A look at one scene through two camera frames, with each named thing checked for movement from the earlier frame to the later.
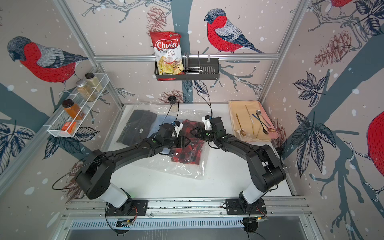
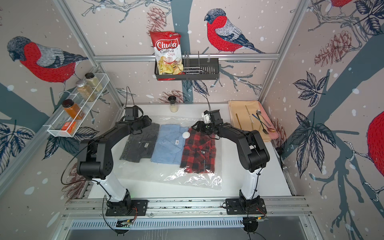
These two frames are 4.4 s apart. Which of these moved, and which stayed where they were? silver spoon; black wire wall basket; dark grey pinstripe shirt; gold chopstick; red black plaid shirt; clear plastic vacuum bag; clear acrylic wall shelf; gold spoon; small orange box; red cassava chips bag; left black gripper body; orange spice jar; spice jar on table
Moved: left black gripper body; dark grey pinstripe shirt; clear plastic vacuum bag; red black plaid shirt
Stayed: orange spice jar; small orange box; spice jar on table; gold chopstick; red cassava chips bag; clear acrylic wall shelf; black wire wall basket; silver spoon; gold spoon
